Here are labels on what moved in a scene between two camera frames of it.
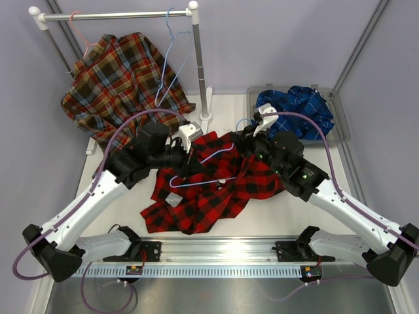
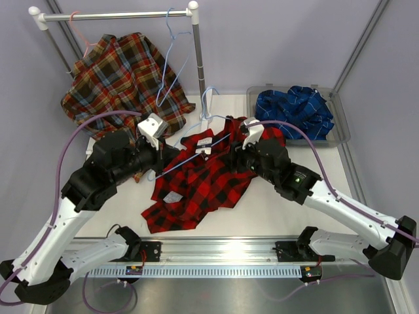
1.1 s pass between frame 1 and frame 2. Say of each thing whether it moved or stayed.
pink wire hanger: stayed
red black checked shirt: moved
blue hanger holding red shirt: moved
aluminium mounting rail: stayed
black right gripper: moved
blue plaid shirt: stayed
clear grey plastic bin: stayed
